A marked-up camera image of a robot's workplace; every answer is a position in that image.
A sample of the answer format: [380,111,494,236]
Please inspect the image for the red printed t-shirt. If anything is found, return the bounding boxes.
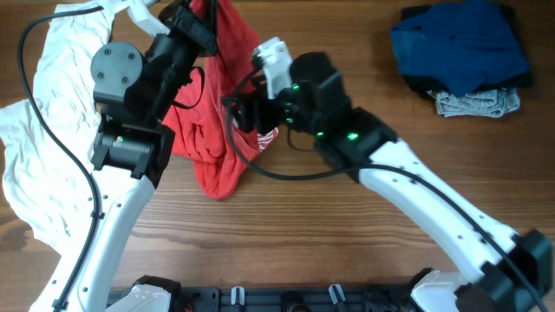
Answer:
[164,0,259,199]

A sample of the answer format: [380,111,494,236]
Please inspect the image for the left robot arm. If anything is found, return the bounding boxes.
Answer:
[32,1,218,311]

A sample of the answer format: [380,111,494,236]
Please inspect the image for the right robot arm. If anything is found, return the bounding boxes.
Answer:
[227,48,553,311]

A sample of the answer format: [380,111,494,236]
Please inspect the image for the white t-shirt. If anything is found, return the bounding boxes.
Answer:
[1,1,120,255]

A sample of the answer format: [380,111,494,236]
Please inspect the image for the folded blue garment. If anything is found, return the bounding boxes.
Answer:
[389,0,531,98]

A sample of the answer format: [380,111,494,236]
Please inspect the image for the folded light grey garment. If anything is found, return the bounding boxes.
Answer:
[428,88,520,118]

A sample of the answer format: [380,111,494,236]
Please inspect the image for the right black cable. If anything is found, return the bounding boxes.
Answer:
[220,68,552,312]

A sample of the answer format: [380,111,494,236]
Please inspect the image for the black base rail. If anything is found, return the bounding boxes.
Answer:
[169,284,420,312]

